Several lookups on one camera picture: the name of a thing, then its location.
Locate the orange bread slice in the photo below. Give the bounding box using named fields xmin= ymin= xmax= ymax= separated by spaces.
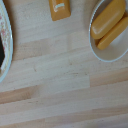
xmin=48 ymin=0 xmax=72 ymax=22

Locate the yellow bread stick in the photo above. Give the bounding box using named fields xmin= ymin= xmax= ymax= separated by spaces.
xmin=96 ymin=15 xmax=128 ymax=51
xmin=90 ymin=0 xmax=127 ymax=41

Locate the floral rimmed white plate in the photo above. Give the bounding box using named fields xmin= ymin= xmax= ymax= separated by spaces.
xmin=0 ymin=0 xmax=15 ymax=83

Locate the small white bowl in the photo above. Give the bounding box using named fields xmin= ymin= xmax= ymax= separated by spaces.
xmin=88 ymin=0 xmax=128 ymax=63

